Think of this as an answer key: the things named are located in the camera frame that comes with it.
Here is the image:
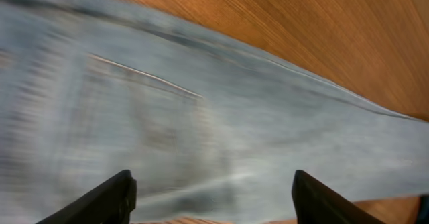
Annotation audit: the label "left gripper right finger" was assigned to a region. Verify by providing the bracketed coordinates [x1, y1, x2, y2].
[292, 170, 383, 224]

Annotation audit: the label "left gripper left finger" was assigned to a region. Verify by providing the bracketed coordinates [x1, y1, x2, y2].
[38, 170, 137, 224]

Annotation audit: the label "light blue denim jeans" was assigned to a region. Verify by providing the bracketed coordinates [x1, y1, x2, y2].
[1, 0, 428, 223]

